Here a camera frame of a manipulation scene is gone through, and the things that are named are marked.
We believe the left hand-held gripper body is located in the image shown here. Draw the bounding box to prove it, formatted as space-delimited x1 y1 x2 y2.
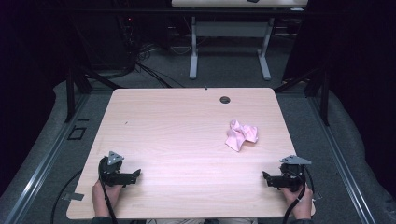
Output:
98 150 134 188

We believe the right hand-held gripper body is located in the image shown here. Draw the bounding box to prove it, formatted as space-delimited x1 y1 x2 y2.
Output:
279 154 312 192

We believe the pink cloth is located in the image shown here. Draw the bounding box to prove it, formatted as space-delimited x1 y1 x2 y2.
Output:
225 119 259 153

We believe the person's left hand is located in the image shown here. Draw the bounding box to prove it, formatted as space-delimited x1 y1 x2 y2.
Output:
91 179 124 218

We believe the person's right hand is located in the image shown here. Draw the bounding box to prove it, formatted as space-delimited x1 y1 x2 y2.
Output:
281 185 314 220

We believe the dark equipment rack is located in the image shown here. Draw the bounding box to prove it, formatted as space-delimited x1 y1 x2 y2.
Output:
116 13 139 71

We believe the white desk with grey legs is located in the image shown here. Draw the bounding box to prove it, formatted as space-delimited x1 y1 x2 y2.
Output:
171 0 309 81

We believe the black horizontal crossbar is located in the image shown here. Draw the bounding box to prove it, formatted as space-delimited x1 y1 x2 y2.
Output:
40 7 307 15

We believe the black cable on floor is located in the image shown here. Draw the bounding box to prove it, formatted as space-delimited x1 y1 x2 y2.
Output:
304 167 316 194
50 169 84 224

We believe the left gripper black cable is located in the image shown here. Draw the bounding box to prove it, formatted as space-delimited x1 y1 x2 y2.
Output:
98 175 119 224

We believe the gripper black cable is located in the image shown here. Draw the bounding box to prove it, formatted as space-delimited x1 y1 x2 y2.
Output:
281 181 307 224
98 175 119 224

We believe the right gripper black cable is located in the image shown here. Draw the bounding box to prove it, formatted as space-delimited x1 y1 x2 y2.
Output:
281 181 307 224

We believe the aluminium floor rail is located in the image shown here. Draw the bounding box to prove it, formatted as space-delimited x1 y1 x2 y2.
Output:
307 95 378 224
2 92 92 224

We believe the black metal stand frame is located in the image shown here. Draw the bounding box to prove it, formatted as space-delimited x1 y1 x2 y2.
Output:
274 65 331 127
64 66 126 123

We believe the bundle of floor cables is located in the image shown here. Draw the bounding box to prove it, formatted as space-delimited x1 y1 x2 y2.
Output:
134 43 188 89

